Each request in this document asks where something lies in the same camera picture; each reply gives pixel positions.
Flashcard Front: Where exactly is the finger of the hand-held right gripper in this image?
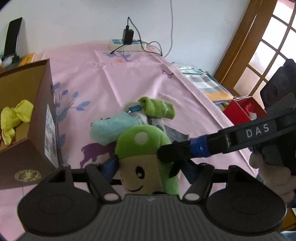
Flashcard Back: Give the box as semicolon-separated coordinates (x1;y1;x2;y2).
157;136;223;163

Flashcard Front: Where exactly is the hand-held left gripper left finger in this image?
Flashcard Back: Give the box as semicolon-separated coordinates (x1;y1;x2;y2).
43;155;122;202

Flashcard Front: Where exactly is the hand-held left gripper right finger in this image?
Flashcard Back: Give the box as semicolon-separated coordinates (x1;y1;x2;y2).
179;159;258;202

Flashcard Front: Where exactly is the green mushroom plush toy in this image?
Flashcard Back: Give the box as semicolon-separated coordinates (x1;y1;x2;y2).
115;125;182;199

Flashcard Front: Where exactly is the light blue plush toy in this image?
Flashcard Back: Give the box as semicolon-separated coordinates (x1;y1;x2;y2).
90;112;142;146

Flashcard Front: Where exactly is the green striped sock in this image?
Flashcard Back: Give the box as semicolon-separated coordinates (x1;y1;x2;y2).
138;97;175;120

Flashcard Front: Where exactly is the brown cardboard box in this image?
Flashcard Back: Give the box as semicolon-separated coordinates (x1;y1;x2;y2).
0;59;61;191

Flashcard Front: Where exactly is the yellow-green soft cloth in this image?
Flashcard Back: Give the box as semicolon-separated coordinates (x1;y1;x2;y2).
0;100;34;146

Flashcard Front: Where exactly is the person's right hand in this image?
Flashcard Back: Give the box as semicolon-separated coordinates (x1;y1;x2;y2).
249;151;296;205

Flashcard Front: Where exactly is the red box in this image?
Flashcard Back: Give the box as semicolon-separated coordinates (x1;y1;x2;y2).
223;96;267;127

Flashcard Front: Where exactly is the folded plaid blanket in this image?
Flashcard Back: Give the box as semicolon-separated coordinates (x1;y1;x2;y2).
177;65;234;103

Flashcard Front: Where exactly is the pink printed bedsheet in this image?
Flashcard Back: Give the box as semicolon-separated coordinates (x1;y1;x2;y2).
0;42;262;241

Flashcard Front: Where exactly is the wooden glass-pane door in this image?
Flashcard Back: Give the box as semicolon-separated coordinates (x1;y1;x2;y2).
213;0;296;110

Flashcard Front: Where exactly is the white power strip with charger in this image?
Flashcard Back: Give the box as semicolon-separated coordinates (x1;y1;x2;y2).
109;17;164;57

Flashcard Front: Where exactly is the black charger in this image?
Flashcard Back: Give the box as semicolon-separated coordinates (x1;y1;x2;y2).
122;28;134;45

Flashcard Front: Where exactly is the yellow flat box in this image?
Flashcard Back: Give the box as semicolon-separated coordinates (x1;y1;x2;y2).
18;53;36;67

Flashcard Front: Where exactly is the small panda toy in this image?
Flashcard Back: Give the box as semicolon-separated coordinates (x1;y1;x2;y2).
0;56;13;68

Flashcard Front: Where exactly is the black phone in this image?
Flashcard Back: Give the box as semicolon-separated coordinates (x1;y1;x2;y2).
4;17;23;57

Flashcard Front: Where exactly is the white cable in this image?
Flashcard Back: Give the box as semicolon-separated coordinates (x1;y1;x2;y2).
163;0;174;57

